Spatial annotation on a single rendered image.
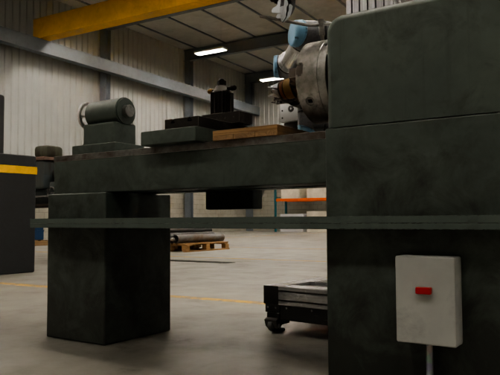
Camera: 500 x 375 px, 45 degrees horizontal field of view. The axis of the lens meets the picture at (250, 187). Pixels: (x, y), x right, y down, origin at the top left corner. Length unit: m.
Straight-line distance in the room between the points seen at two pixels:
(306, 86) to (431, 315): 0.92
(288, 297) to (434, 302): 1.19
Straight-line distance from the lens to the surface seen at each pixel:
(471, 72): 1.97
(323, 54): 2.25
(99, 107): 3.06
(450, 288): 1.87
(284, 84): 2.43
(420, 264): 1.89
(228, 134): 2.37
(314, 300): 2.87
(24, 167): 6.85
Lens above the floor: 0.55
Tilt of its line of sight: 3 degrees up
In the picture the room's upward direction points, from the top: straight up
